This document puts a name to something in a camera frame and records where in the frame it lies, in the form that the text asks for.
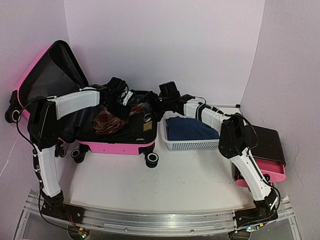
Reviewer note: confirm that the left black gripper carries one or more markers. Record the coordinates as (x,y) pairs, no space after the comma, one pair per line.
(125,115)

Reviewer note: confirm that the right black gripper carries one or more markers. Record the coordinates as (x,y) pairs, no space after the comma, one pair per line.
(158,115)

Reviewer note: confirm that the red plaid cloth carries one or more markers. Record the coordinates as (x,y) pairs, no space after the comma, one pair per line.
(105,123)

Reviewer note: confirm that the blue cloth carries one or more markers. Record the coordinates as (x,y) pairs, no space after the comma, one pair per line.
(189,129)

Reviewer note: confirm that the white perforated plastic basket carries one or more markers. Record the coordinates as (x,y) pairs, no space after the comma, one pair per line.
(184,145)

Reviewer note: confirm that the pink hard-shell suitcase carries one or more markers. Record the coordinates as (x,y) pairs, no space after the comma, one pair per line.
(53,71)

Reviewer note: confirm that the black dotted cloth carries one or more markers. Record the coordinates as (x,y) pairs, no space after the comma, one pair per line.
(130,132)

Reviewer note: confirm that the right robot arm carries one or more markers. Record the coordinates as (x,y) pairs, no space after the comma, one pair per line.
(234,139)

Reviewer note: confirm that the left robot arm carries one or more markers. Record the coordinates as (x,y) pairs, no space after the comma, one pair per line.
(44,122)

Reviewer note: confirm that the round white black tape roll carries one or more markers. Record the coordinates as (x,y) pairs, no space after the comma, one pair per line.
(147,117)

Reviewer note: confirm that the tan square box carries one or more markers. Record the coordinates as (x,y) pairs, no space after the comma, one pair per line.
(147,126)

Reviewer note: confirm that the black and pink drawer organizer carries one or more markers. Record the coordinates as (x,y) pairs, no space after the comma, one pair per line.
(268,154)

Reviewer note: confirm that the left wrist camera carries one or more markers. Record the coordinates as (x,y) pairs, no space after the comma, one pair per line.
(125,99)

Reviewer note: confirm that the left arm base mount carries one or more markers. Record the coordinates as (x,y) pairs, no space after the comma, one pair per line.
(62,212)

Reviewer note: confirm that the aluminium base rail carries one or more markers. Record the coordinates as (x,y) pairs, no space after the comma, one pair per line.
(170,224)

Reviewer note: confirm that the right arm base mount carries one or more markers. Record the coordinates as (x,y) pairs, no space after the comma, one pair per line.
(251,217)

